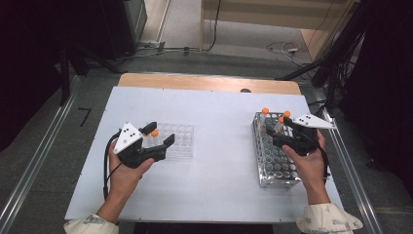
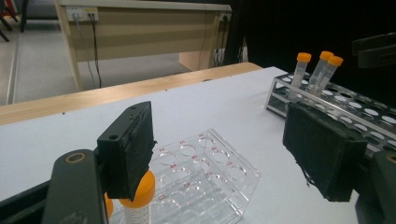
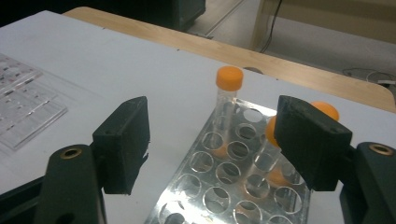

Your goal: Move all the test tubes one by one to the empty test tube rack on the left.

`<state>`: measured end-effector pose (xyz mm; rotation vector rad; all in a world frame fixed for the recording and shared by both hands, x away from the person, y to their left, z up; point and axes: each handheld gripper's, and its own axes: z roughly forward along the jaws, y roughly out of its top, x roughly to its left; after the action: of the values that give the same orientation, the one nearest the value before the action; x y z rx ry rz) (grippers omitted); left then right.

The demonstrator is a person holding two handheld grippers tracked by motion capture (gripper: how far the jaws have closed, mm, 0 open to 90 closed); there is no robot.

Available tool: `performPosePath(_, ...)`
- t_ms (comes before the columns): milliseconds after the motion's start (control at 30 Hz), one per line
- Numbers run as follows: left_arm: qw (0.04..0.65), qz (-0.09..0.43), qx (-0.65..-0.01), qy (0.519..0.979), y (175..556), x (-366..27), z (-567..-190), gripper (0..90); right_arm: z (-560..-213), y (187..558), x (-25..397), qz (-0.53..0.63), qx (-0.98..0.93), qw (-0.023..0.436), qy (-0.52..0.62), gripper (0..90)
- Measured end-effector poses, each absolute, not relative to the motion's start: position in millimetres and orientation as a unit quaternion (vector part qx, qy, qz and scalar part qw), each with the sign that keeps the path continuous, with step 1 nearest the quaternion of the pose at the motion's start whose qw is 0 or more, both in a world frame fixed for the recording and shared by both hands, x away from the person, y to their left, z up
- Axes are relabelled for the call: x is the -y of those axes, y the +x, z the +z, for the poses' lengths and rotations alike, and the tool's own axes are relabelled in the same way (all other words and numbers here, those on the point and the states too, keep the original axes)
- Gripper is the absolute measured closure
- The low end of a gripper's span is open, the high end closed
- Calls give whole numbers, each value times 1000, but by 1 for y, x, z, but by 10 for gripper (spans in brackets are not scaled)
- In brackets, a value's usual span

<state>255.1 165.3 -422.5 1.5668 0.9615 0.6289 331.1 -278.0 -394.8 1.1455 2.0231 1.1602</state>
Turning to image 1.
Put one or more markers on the aluminium rail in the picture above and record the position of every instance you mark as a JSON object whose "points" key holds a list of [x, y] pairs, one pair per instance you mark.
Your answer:
{"points": [[39, 152], [350, 169]]}

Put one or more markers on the person's right hand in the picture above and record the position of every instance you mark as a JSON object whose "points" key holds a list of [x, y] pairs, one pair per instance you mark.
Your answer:
{"points": [[310, 172]]}

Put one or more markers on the black tripod stand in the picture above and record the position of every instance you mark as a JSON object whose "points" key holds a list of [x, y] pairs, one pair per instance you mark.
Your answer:
{"points": [[331, 61]]}

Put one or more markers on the person's left hand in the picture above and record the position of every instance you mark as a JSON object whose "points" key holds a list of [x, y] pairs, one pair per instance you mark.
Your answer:
{"points": [[125, 180]]}

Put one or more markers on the dark cabinet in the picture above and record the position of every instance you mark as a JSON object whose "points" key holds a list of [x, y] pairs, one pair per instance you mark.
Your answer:
{"points": [[123, 26]]}

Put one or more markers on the white board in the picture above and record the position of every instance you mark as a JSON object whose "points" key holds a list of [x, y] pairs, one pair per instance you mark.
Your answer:
{"points": [[214, 107]]}

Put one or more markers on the clear plastic tube rack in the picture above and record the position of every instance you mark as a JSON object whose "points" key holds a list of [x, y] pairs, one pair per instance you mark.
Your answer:
{"points": [[183, 139]]}

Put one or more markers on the black metal stand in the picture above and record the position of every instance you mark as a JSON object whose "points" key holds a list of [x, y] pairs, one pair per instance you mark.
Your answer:
{"points": [[65, 74]]}

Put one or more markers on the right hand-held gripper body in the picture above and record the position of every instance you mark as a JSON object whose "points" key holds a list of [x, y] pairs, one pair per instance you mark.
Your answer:
{"points": [[305, 139]]}

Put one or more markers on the black curtain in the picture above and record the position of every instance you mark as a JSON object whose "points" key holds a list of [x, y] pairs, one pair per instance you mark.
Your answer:
{"points": [[29, 65], [386, 97]]}

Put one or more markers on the wooden table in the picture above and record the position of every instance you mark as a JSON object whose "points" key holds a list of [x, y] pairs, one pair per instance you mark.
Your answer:
{"points": [[207, 83]]}

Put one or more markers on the light wooden furniture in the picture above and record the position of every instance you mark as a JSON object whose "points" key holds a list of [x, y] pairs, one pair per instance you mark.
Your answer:
{"points": [[276, 13]]}

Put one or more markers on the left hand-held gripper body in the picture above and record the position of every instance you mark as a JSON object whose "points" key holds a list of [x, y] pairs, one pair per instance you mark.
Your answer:
{"points": [[131, 152]]}

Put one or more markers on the metal test tube rack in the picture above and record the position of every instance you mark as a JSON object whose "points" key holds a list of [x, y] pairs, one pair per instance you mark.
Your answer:
{"points": [[276, 169]]}

